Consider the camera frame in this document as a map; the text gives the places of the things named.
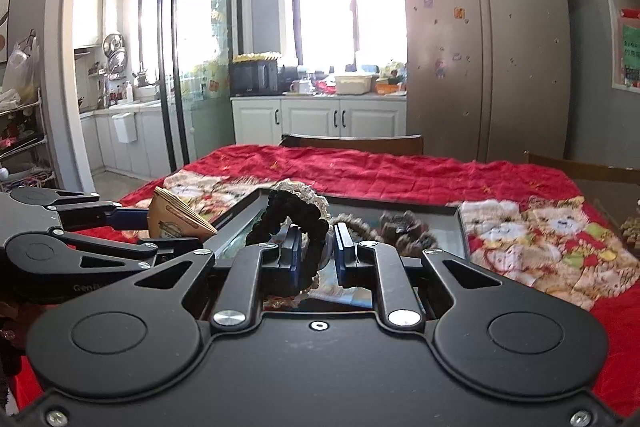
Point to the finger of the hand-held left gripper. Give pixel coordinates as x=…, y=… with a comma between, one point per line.
x=150, y=251
x=132, y=219

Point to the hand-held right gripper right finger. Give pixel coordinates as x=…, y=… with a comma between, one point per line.
x=342, y=252

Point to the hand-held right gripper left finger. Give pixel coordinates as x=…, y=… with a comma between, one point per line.
x=290, y=252

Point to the black fuzzy scrunchie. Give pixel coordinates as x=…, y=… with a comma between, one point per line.
x=280, y=212

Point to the brown triangular paper packet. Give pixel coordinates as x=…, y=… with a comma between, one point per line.
x=177, y=219

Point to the shallow black box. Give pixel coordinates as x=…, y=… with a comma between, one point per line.
x=450, y=227

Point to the red printed quilt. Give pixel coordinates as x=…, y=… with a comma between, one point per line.
x=350, y=167

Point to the white hanging bin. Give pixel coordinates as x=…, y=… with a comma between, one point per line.
x=125, y=127

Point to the wooden chair back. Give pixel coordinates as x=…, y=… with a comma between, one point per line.
x=350, y=143

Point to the metal storage rack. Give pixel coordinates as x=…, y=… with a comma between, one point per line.
x=25, y=147

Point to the white kitchen cabinet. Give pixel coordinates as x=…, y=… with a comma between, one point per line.
x=310, y=122

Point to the white mug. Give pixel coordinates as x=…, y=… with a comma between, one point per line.
x=299, y=86

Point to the black-framed sliding glass door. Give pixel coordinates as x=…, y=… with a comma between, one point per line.
x=172, y=57

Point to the white food container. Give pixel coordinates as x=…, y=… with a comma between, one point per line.
x=352, y=84

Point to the hanging metal pot lids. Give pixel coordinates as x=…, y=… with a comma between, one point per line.
x=114, y=52

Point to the black microwave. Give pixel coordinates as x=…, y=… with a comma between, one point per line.
x=252, y=78

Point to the white plastic bag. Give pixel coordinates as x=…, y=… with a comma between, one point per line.
x=20, y=72

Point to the silver double-door fridge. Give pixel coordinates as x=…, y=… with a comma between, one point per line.
x=485, y=57

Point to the small wooden pieces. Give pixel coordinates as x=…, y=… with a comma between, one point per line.
x=631, y=232

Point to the green box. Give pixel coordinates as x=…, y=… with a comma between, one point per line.
x=630, y=52

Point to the framed wall picture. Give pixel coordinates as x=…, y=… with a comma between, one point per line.
x=6, y=7

